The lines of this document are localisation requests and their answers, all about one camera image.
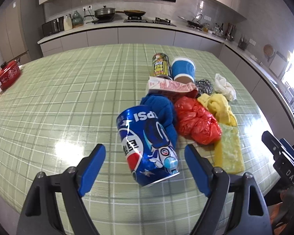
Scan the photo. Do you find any red white milk carton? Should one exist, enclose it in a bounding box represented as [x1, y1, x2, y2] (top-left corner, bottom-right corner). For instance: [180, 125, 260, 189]
[146, 76, 198, 98]

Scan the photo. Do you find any utensil holder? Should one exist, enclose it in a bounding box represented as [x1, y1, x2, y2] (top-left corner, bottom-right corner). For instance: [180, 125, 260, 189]
[237, 37, 249, 51]

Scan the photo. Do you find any blue paper cup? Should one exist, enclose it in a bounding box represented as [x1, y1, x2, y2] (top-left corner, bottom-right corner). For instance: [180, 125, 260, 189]
[171, 57, 196, 84]

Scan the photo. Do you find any red plastic bag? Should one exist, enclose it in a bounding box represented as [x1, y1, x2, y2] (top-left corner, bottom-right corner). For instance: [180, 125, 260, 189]
[174, 97, 222, 145]

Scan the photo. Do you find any sink faucet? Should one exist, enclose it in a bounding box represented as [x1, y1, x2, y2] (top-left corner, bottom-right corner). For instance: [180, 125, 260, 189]
[192, 13, 203, 24]

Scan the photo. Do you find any black yellow drink can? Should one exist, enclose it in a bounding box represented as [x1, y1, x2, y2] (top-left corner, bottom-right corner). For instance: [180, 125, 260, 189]
[152, 53, 172, 80]

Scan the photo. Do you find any blue cloth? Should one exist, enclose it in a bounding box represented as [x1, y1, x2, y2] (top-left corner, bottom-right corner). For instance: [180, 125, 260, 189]
[140, 93, 178, 147]

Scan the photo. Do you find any white paper towel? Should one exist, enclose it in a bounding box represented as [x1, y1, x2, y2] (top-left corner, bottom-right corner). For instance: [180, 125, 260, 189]
[214, 73, 237, 101]

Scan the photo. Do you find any white cutting board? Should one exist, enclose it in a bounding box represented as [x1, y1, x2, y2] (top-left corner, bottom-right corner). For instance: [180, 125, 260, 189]
[269, 52, 287, 78]

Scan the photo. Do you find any gas stove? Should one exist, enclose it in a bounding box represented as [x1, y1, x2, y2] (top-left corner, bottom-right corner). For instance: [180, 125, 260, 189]
[124, 17, 176, 27]

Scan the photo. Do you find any steel wool scrubber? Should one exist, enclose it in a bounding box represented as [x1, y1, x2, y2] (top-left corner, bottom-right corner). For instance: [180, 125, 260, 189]
[195, 79, 213, 96]

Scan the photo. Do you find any yellow-green sponge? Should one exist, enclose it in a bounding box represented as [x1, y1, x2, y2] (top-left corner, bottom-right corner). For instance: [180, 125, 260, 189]
[214, 124, 245, 174]

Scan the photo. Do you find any pan at sink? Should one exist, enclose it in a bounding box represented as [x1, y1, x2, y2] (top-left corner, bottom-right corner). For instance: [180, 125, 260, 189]
[178, 16, 203, 29]

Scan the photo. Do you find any lidded wok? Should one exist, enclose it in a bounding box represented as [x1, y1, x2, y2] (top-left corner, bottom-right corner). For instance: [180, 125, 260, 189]
[94, 5, 116, 20]

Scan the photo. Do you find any yellow cloth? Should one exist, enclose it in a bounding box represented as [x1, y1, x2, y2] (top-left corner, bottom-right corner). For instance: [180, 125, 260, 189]
[197, 93, 237, 127]

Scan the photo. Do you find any green teapot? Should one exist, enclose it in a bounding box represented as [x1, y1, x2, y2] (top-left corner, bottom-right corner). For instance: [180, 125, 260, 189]
[72, 11, 83, 28]

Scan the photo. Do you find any blue Pepsi can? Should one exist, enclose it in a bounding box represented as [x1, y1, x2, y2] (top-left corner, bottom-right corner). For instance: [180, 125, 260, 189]
[116, 105, 179, 187]

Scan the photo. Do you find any frying pan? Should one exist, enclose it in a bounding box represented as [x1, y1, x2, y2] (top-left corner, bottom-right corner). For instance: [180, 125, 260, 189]
[115, 10, 146, 18]

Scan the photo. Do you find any refrigerator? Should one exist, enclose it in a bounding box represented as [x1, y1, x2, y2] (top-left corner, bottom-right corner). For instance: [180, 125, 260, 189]
[0, 0, 45, 64]

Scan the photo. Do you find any white jug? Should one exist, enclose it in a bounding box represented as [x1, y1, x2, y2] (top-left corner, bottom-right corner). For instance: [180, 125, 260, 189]
[63, 14, 73, 31]

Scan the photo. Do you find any black microwave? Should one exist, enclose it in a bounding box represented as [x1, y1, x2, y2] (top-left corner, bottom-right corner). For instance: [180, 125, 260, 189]
[42, 16, 64, 37]

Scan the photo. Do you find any red pot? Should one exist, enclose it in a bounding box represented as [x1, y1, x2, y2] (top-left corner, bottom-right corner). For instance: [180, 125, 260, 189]
[0, 52, 27, 91]

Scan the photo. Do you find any round woven trivet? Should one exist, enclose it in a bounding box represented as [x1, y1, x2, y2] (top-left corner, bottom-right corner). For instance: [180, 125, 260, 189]
[263, 44, 275, 62]

